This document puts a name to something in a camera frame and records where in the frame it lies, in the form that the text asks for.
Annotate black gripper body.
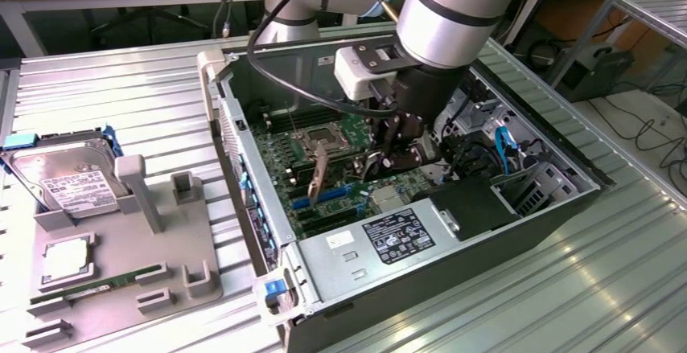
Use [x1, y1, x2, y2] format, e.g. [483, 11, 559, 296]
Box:
[389, 64, 469, 125]

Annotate graphics card with metal bracket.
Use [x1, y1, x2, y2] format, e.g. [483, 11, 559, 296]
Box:
[305, 139, 380, 203]

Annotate silver chipset heatsink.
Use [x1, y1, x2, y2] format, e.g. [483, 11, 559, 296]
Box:
[369, 187, 404, 214]

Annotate CPU socket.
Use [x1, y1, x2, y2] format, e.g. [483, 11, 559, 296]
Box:
[292, 125, 345, 158]

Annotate green motherboard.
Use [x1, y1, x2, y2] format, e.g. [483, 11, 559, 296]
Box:
[249, 108, 433, 241]

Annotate black plastic air shroud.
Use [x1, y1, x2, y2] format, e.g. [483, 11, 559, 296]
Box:
[428, 179, 523, 242]

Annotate blue expansion slot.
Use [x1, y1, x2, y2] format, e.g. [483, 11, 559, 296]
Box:
[288, 186, 353, 210]

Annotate black RAM slots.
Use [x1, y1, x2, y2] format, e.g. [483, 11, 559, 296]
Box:
[261, 107, 344, 135]

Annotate grey power supply unit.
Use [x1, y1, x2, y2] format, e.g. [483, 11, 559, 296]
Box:
[294, 197, 464, 303]

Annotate open black PC case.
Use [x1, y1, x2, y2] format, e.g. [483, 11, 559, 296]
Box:
[194, 22, 616, 353]

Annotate metal disk bay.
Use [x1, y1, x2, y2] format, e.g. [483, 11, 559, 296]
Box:
[492, 158, 595, 218]

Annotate black box device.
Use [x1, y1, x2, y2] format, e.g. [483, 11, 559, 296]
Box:
[560, 45, 637, 103]

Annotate grey parts rack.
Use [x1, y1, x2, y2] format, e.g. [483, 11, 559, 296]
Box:
[18, 154, 226, 351]

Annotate hard disk drive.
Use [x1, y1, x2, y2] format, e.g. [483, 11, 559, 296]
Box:
[9, 138, 122, 220]

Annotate green RAM stick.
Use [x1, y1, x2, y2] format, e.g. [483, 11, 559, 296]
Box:
[29, 263, 162, 305]

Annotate silver CPU chip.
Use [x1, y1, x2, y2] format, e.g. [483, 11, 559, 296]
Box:
[41, 242, 93, 281]

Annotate blue disk caddy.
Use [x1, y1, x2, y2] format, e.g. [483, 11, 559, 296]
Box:
[0, 125, 125, 179]

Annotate black power wire bundle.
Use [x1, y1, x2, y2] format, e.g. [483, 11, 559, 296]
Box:
[443, 132, 497, 179]

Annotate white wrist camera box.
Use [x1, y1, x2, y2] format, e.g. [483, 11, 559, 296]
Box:
[332, 47, 399, 101]

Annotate blue SATA wire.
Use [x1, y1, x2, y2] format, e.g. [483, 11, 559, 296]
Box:
[495, 125, 520, 178]

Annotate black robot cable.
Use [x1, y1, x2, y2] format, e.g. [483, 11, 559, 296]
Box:
[246, 0, 401, 119]

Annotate beige case handle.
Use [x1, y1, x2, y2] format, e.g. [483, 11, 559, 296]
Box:
[194, 49, 238, 125]

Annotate black floor cables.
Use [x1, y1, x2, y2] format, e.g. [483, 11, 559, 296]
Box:
[583, 79, 687, 171]

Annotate hanging black cable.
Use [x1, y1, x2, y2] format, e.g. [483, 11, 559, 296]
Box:
[210, 0, 241, 39]

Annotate metal slat table frame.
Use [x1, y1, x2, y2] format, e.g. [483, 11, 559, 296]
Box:
[556, 0, 687, 88]

